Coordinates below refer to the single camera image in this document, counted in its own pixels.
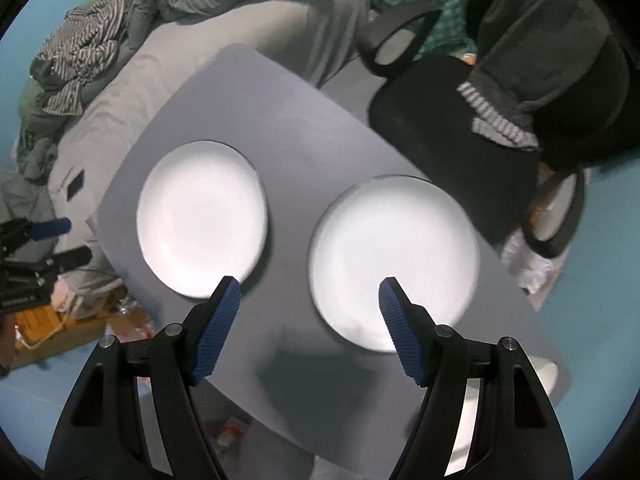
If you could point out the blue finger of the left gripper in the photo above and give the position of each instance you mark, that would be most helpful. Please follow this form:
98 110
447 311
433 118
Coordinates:
72 259
51 228

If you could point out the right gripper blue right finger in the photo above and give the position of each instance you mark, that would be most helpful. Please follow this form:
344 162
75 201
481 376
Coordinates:
397 312

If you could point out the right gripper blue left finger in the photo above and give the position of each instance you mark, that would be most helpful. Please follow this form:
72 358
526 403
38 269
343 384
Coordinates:
218 314

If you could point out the white plate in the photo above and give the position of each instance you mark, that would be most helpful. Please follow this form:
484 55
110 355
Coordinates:
202 214
391 227

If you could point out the white bowl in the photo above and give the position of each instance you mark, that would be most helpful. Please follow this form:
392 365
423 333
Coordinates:
511 403

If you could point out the white plastic bag on floor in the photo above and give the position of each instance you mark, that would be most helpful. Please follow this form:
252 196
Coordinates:
532 273

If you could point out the striped black white garment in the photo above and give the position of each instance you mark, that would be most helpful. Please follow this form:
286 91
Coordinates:
81 49

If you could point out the black office chair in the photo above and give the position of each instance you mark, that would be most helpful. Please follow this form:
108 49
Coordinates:
503 190

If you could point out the grey bed mattress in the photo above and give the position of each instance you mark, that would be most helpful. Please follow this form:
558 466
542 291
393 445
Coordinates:
313 39

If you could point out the dark grey hooded sweater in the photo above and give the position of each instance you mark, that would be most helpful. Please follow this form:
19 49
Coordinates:
529 52

